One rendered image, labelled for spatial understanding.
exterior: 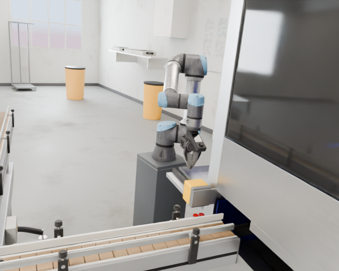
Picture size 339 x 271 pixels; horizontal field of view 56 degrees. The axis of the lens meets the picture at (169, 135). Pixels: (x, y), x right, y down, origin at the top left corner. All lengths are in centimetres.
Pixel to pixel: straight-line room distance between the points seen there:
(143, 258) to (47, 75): 876
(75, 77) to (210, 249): 678
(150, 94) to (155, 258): 525
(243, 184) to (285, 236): 20
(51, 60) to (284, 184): 890
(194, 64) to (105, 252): 124
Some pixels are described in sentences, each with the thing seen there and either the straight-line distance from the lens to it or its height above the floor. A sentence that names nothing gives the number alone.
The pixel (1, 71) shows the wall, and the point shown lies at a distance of 928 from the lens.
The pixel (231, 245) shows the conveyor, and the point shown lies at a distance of 104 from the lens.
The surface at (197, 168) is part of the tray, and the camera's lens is 159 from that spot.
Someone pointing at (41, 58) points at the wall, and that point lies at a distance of 941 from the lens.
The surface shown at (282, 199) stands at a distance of 87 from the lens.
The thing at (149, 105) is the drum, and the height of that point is 28.
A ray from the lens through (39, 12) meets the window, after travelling 937.
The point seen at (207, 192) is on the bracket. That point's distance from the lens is 111.
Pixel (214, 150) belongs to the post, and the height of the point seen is 115.
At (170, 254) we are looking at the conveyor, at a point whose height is 93.
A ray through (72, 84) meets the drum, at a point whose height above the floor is 35.
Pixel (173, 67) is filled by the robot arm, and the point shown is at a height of 136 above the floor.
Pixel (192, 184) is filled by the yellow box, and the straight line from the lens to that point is 111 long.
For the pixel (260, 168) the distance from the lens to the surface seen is 92.
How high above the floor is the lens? 150
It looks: 17 degrees down
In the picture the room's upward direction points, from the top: 5 degrees clockwise
